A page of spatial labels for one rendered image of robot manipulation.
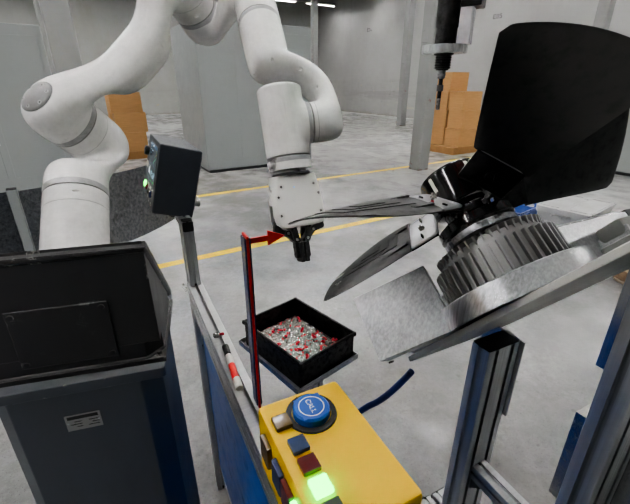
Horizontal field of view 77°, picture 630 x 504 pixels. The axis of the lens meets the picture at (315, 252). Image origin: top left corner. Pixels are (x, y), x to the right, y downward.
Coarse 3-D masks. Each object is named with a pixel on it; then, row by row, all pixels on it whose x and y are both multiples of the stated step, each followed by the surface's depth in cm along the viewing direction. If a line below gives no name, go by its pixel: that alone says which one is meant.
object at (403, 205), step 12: (360, 204) 66; (372, 204) 65; (384, 204) 65; (396, 204) 66; (408, 204) 66; (420, 204) 66; (432, 204) 67; (324, 216) 56; (336, 216) 54; (348, 216) 52; (360, 216) 51; (372, 216) 52; (384, 216) 54; (396, 216) 56
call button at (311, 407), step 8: (296, 400) 43; (304, 400) 43; (312, 400) 43; (320, 400) 43; (296, 408) 42; (304, 408) 42; (312, 408) 42; (320, 408) 42; (328, 408) 42; (296, 416) 41; (304, 416) 41; (312, 416) 41; (320, 416) 41; (328, 416) 42; (304, 424) 41; (312, 424) 40; (320, 424) 41
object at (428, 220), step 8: (424, 216) 85; (432, 216) 82; (416, 224) 85; (424, 224) 83; (432, 224) 80; (416, 232) 83; (424, 232) 81; (432, 232) 78; (416, 240) 81; (424, 240) 79
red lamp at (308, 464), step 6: (306, 456) 37; (312, 456) 37; (300, 462) 36; (306, 462) 36; (312, 462) 36; (318, 462) 36; (300, 468) 36; (306, 468) 36; (312, 468) 36; (318, 468) 36; (306, 474) 35
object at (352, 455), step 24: (336, 384) 47; (264, 408) 43; (288, 408) 43; (336, 408) 43; (264, 432) 42; (288, 432) 40; (312, 432) 40; (336, 432) 40; (360, 432) 40; (288, 456) 38; (336, 456) 38; (360, 456) 38; (384, 456) 38; (288, 480) 36; (336, 480) 35; (360, 480) 35; (384, 480) 35; (408, 480) 35
